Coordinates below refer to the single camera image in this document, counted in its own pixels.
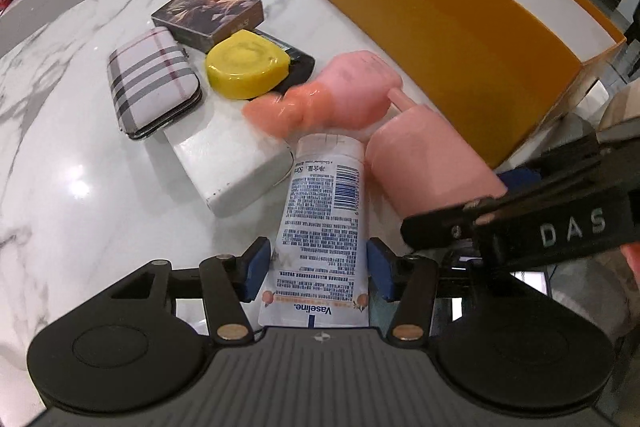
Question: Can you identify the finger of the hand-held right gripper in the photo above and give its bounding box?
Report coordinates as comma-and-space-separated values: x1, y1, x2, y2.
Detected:
497, 136, 601, 195
402, 197, 501, 254

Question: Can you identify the smartphone with lit screen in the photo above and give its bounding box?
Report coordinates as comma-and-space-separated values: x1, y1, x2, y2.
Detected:
509, 272, 549, 296

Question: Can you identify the yellow tape measure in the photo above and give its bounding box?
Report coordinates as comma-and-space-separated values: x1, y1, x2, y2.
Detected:
205, 31, 292, 100

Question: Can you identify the plaid zip case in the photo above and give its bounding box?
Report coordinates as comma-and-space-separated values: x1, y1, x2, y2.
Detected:
107, 26, 203, 142

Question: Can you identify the brown printed card box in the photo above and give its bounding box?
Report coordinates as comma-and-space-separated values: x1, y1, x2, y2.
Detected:
151, 0, 264, 54

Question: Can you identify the orange cardboard box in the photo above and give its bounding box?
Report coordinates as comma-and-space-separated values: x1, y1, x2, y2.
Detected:
314, 0, 627, 168

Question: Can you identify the white rectangular box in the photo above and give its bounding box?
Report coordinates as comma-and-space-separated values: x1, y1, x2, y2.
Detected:
164, 107, 295, 218

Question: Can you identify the person's right hand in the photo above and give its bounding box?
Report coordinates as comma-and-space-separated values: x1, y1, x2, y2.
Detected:
621, 243, 640, 290

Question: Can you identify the white lotion tube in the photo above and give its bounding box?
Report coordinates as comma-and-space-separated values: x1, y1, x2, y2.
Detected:
257, 134, 371, 328

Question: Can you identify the dark blue bottle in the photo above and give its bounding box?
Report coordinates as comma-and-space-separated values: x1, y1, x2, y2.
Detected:
252, 28, 316, 96

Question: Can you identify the pink plastic toy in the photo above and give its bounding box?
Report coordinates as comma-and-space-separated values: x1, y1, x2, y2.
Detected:
242, 51, 508, 219

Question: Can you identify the person's right forearm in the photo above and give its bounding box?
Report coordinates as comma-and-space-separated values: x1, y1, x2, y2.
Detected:
599, 88, 640, 134

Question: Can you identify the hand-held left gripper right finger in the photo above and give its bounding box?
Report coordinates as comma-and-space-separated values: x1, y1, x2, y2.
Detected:
366, 237, 484, 342

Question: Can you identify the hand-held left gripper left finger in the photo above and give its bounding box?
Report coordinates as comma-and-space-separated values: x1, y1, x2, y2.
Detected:
107, 237, 272, 342

